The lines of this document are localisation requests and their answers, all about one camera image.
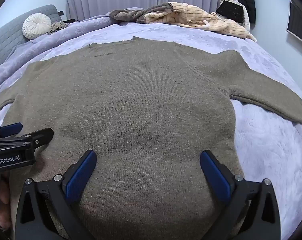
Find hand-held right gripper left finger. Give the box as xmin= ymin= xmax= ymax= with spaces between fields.
xmin=15 ymin=149 xmax=98 ymax=240

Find grey quilted headboard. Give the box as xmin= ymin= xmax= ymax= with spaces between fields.
xmin=0 ymin=4 xmax=64 ymax=68

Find black sparkly garment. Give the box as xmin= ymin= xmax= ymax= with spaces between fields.
xmin=216 ymin=0 xmax=244 ymax=23

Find round white pleated pillow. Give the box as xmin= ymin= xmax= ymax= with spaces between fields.
xmin=22 ymin=13 xmax=53 ymax=40

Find olive knit sweater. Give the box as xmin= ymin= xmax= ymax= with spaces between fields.
xmin=0 ymin=36 xmax=302 ymax=240

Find wall mounted screen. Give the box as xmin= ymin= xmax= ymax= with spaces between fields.
xmin=286 ymin=2 xmax=302 ymax=49

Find person's left hand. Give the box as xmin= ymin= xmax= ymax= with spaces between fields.
xmin=0 ymin=176 xmax=13 ymax=230

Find brown grey garment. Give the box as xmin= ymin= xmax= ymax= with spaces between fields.
xmin=109 ymin=2 xmax=175 ymax=24

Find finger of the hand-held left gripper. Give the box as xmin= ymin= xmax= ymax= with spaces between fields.
xmin=0 ymin=122 xmax=23 ymax=139
xmin=0 ymin=127 xmax=54 ymax=148

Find small patterned cloth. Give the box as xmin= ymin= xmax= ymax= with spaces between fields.
xmin=49 ymin=21 xmax=69 ymax=33

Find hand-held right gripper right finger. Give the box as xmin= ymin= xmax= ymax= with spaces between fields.
xmin=199 ymin=150 xmax=287 ymax=240

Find cream striped garment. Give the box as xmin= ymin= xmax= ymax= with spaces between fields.
xmin=144 ymin=2 xmax=257 ymax=42

